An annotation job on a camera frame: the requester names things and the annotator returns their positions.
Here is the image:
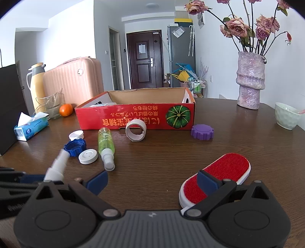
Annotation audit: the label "dried pink roses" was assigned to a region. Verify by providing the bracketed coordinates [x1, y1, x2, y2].
[184, 1, 292, 57]

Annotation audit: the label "pale green bowl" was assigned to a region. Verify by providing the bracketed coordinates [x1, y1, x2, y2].
[275, 102, 301, 130]

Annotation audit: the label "purple textured vase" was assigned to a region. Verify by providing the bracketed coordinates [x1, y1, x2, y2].
[236, 52, 266, 110]

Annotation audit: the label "dark brown entrance door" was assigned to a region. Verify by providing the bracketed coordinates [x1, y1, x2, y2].
[127, 30, 164, 89]

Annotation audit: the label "yellow box on fridge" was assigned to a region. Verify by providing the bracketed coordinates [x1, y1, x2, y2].
[174, 18, 192, 23]

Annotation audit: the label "wire storage rack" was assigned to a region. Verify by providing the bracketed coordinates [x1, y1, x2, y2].
[188, 77, 207, 98]

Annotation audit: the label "clear glass cup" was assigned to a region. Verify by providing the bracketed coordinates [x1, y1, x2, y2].
[35, 89, 65, 119]

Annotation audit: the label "white spray bottle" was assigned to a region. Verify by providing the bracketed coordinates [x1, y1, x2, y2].
[43, 149, 70, 181]

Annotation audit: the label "orange fruit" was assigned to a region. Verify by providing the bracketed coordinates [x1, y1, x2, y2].
[59, 104, 73, 117]

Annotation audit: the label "white tape roll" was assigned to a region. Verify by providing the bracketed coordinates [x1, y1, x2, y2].
[125, 119, 147, 142]

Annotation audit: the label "blue gear lid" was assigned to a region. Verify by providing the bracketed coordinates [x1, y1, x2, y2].
[64, 138, 86, 157]

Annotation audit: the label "green spray bottle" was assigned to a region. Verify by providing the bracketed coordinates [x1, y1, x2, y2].
[98, 128, 115, 171]

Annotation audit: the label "blue tissue pack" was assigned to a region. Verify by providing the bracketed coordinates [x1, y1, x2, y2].
[14, 112, 49, 142]

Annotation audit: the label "yellow thermos jug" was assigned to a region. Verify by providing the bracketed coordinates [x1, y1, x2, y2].
[26, 63, 46, 114]

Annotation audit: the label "white ribbed bottle cap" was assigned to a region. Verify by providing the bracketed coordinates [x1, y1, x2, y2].
[69, 130, 84, 141]

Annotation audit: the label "red cardboard box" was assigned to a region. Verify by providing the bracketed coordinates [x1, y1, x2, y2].
[75, 88, 195, 130]

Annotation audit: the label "red white lint brush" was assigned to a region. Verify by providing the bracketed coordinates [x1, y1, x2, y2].
[179, 153, 251, 213]

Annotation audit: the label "white round lid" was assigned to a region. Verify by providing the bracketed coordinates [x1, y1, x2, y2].
[78, 149, 98, 165]

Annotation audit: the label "purple gear lid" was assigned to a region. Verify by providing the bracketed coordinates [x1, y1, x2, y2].
[191, 124, 214, 141]

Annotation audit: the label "grey refrigerator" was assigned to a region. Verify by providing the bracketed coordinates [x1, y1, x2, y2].
[168, 22, 195, 88]

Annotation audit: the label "pink mini suitcase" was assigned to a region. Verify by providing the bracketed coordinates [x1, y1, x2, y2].
[43, 57, 104, 106]

